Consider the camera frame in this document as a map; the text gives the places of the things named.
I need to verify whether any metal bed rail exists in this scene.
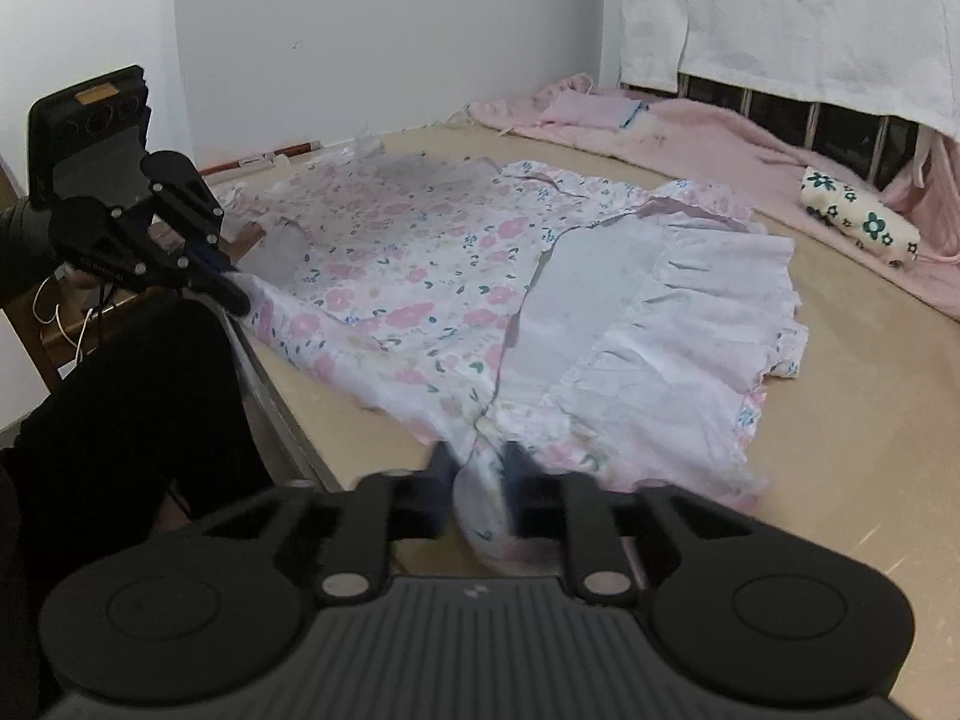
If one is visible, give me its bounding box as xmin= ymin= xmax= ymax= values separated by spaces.
xmin=675 ymin=73 xmax=922 ymax=190

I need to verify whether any pink floral dress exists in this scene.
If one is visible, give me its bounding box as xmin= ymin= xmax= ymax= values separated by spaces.
xmin=222 ymin=156 xmax=811 ymax=563

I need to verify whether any white curtain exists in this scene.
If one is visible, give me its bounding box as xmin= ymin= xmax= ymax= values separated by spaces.
xmin=616 ymin=0 xmax=960 ymax=142

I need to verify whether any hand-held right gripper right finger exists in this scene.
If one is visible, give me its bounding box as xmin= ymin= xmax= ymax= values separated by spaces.
xmin=501 ymin=441 xmax=755 ymax=604

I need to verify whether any red and white stick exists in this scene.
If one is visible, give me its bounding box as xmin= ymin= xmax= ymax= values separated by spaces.
xmin=202 ymin=138 xmax=325 ymax=175

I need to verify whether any wooden chair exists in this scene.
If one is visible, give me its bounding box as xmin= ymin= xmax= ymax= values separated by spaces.
xmin=0 ymin=156 xmax=143 ymax=388

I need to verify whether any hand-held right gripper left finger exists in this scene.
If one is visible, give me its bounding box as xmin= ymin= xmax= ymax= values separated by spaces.
xmin=196 ymin=441 xmax=460 ymax=604

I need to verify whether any pink fleece blanket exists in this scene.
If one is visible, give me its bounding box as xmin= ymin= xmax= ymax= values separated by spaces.
xmin=466 ymin=73 xmax=960 ymax=329

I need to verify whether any white cable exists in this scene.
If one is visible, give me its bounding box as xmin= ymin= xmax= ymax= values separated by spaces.
xmin=33 ymin=270 xmax=106 ymax=361

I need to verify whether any cream green-flower cloth roll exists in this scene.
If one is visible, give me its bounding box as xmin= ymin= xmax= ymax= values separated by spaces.
xmin=799 ymin=166 xmax=922 ymax=269

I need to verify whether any pink folded cloth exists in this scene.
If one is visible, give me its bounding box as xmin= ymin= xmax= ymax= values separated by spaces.
xmin=538 ymin=90 xmax=647 ymax=130

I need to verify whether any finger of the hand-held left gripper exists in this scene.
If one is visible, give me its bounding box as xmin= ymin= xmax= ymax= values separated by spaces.
xmin=141 ymin=151 xmax=242 ymax=277
xmin=48 ymin=195 xmax=253 ymax=317

